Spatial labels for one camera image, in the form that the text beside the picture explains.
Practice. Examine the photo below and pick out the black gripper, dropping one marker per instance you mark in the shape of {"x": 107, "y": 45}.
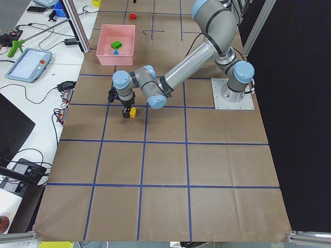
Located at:
{"x": 126, "y": 103}

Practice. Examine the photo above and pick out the red toy block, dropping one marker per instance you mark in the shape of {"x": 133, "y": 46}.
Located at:
{"x": 132, "y": 16}

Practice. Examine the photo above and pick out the robot teach pendant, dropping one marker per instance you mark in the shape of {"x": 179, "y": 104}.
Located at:
{"x": 29, "y": 66}

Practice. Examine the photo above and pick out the aluminium frame post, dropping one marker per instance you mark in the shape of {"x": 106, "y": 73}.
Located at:
{"x": 75, "y": 24}

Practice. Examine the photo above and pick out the green handled reacher grabber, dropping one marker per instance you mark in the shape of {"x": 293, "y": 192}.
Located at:
{"x": 18, "y": 44}

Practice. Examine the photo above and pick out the blue plastic bin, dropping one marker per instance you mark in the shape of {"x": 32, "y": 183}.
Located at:
{"x": 59, "y": 11}

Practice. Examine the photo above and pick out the black power adapter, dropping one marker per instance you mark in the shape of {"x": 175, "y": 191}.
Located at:
{"x": 71, "y": 41}

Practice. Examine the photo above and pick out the pink plastic box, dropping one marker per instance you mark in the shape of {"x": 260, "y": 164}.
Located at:
{"x": 114, "y": 32}

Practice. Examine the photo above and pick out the yellow toy block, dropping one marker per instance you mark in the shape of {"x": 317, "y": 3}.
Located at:
{"x": 133, "y": 112}

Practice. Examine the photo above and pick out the black smartphone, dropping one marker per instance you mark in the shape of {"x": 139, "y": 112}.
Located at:
{"x": 36, "y": 9}

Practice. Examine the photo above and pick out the green toy block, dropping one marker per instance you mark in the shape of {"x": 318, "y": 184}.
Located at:
{"x": 116, "y": 45}

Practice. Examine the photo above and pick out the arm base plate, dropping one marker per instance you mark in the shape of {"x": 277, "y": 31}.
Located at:
{"x": 226, "y": 99}

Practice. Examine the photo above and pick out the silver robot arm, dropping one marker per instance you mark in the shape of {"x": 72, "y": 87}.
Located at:
{"x": 218, "y": 25}

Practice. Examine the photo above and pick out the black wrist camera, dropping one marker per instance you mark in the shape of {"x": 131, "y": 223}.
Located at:
{"x": 113, "y": 95}

